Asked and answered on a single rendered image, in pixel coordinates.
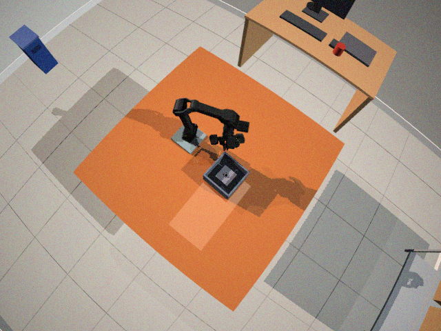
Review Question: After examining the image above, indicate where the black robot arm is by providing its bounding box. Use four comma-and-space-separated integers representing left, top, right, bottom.
173, 98, 249, 149

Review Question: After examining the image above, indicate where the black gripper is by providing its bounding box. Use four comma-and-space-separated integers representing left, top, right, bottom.
209, 128, 245, 151

